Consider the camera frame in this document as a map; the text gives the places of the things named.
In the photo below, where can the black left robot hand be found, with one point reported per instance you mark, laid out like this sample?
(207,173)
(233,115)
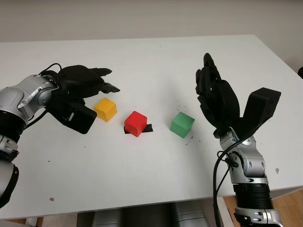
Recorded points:
(80,82)

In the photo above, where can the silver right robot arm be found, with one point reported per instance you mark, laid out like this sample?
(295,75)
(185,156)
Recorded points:
(251,165)

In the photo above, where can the grey robot torso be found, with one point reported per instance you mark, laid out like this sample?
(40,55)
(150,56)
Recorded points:
(142,215)

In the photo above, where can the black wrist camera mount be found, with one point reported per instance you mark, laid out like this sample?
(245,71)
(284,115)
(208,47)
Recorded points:
(260,106)
(75,116)

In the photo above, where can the yellow wooden block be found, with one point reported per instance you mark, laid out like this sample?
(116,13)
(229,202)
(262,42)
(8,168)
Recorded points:
(105,108)

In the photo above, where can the green wooden block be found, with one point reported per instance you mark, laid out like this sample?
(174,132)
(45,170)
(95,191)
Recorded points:
(181,124)

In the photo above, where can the dark object beside table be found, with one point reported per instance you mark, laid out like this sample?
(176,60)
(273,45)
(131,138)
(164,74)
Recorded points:
(300,72)

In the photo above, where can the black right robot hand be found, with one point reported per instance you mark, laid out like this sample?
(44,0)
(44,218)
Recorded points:
(220,99)

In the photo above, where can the black tape patch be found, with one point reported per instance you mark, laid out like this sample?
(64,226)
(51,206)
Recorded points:
(148,128)

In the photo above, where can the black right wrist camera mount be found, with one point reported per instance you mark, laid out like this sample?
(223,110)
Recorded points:
(260,106)

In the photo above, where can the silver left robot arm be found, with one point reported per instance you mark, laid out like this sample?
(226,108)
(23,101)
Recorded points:
(16,104)

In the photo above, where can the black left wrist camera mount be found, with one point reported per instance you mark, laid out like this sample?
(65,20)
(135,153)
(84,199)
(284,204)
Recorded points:
(75,116)

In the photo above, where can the red wooden block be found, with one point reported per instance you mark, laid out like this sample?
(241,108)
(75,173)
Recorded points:
(135,123)

